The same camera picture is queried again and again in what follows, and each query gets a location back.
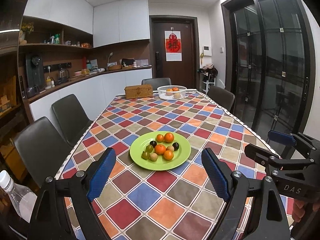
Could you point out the black coffee machine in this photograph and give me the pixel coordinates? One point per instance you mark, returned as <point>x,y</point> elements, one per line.
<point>34,71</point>

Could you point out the green tomato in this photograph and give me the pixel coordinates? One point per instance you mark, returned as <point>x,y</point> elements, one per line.
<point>149,149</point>
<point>145,155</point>

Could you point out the dark brown door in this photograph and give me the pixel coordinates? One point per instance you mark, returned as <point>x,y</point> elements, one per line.
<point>183,73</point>

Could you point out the white counter cabinet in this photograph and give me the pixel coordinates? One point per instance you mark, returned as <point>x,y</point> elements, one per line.
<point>94,93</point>

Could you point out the black glass sliding door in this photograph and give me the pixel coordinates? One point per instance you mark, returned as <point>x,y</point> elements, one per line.
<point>270,63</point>

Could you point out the tan round fruit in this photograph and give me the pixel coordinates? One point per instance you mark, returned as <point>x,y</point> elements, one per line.
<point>170,148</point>
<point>153,156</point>

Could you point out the white wall intercom panel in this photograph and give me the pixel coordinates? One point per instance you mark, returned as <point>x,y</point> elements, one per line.
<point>207,51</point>

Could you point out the orange mandarin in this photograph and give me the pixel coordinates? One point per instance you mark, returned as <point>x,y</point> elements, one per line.
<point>160,149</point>
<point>168,155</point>
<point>169,137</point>
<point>160,138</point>

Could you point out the white upper cabinets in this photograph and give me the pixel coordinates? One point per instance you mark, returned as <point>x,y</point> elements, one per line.
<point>115,22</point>

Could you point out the white wire basket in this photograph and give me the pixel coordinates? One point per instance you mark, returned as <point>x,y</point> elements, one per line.
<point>162,90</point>

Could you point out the dark grey chair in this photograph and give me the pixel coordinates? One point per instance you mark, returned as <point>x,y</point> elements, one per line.
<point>157,82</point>
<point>222,97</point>
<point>42,149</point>
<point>71,117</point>

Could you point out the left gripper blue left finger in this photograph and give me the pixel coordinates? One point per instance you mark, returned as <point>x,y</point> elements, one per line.
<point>50,219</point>

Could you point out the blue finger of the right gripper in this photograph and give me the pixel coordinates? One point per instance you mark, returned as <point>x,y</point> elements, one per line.
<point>260,153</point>
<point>306,145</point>

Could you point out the oranges in basket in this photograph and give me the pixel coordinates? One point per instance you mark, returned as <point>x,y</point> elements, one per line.
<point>173,92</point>

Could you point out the checkered colourful tablecloth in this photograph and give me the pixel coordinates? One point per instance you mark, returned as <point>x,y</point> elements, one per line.
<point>158,188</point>

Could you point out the clear plastic water bottle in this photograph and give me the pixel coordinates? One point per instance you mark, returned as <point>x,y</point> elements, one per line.
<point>21,197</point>

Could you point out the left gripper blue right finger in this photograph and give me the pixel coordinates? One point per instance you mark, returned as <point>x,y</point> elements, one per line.
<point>267,218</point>

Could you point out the person's right hand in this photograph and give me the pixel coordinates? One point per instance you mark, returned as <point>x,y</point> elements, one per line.
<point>299,209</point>

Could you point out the red fu poster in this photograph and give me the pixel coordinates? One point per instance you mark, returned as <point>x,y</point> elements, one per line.
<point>173,46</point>

